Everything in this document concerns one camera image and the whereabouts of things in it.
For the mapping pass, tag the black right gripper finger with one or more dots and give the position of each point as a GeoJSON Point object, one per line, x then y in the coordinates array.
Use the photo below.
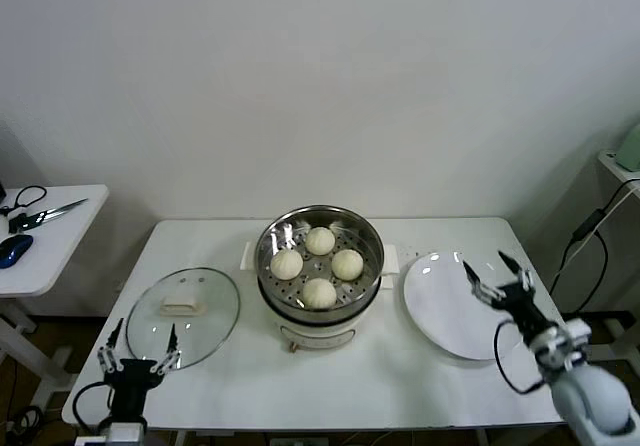
{"type": "Point", "coordinates": [517, 272]}
{"type": "Point", "coordinates": [477, 283]}

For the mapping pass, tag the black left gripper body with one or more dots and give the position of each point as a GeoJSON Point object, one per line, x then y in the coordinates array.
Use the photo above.
{"type": "Point", "coordinates": [131, 373]}

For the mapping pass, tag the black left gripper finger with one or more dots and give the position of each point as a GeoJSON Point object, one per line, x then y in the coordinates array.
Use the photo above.
{"type": "Point", "coordinates": [171, 351]}
{"type": "Point", "coordinates": [111, 346]}

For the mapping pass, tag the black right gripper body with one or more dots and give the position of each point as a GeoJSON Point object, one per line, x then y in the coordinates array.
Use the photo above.
{"type": "Point", "coordinates": [522, 308]}

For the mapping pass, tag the white steamed baozi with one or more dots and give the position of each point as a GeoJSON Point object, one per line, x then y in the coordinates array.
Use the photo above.
{"type": "Point", "coordinates": [320, 240]}
{"type": "Point", "coordinates": [286, 265]}
{"type": "Point", "coordinates": [319, 293]}
{"type": "Point", "coordinates": [347, 264]}

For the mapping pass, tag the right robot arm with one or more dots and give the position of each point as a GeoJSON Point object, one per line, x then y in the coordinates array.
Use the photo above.
{"type": "Point", "coordinates": [590, 401]}

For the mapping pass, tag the perforated steel steamer basket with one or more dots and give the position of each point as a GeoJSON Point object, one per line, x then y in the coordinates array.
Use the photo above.
{"type": "Point", "coordinates": [365, 246]}

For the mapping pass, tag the white round plate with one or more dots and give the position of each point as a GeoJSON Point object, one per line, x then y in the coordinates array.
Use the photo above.
{"type": "Point", "coordinates": [440, 306]}

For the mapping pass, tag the white side table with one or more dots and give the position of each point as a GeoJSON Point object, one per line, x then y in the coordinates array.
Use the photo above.
{"type": "Point", "coordinates": [65, 246]}

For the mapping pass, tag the blue computer mouse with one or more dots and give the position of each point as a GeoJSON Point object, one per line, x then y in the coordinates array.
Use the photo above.
{"type": "Point", "coordinates": [14, 248]}

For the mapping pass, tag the pale green appliance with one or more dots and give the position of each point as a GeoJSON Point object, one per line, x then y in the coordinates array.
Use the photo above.
{"type": "Point", "coordinates": [630, 148]}

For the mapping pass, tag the black device edge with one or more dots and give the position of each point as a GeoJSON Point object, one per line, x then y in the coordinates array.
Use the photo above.
{"type": "Point", "coordinates": [1, 191]}

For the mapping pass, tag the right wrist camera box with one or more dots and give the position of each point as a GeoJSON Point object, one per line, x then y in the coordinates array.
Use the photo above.
{"type": "Point", "coordinates": [570, 338]}

